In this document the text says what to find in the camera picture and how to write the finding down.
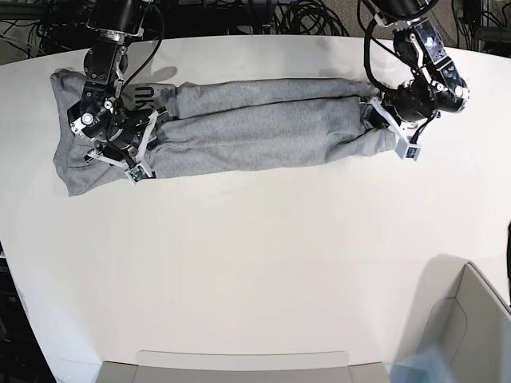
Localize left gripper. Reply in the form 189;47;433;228
361;85;439;144

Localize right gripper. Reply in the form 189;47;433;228
84;107;168;170

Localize grey T-shirt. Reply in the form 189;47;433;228
50;68;400;197

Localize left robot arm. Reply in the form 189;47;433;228
356;1;469;146

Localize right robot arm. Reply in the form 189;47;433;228
67;1;164;175

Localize grey chair right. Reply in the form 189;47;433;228
414;263;510;382

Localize black cable bundle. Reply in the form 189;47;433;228
159;0;352;39

